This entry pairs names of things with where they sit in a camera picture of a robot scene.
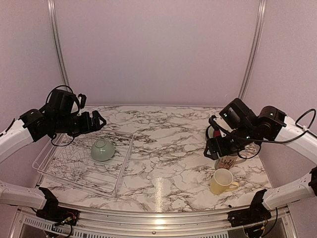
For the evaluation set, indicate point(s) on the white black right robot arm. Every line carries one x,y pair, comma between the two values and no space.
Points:
276,128

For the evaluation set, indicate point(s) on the yellow mug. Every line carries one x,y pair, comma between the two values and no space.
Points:
223,181

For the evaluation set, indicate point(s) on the aluminium front rail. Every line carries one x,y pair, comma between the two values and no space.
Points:
101,223

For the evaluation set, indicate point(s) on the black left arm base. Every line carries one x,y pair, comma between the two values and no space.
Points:
59,215

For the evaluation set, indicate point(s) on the aluminium corner post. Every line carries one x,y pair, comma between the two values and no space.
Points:
255,45
57,42

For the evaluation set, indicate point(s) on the white wire dish rack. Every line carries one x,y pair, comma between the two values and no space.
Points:
71,164

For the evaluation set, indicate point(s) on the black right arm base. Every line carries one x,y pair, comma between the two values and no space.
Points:
253,214

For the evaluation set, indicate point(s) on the red floral plate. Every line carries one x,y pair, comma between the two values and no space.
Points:
217,133

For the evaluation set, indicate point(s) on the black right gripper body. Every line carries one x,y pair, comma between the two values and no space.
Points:
232,147

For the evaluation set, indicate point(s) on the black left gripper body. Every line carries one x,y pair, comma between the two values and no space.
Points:
64,124

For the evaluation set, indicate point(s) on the pale green floral plate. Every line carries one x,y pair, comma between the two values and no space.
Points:
209,133

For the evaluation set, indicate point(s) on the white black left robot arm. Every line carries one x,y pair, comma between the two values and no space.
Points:
29,128

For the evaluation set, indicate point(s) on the aluminium right corner post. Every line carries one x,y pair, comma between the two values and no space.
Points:
255,45

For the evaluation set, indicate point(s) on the aluminium left corner post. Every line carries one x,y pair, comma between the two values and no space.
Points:
57,42

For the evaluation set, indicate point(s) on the pale green butterfly cup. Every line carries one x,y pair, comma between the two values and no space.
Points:
102,150

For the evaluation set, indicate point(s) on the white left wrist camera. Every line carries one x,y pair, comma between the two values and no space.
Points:
79,102

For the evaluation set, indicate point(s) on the floral tall mug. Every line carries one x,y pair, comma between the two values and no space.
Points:
228,162

